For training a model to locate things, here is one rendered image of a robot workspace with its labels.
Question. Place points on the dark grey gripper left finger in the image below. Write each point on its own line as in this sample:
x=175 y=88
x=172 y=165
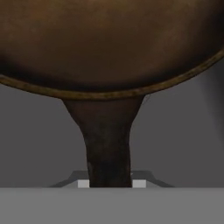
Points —
x=78 y=178

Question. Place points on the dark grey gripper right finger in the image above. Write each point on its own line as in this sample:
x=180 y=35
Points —
x=143 y=178

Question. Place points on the brown frying pan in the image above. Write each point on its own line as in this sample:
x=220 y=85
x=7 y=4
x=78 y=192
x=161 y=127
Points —
x=110 y=46

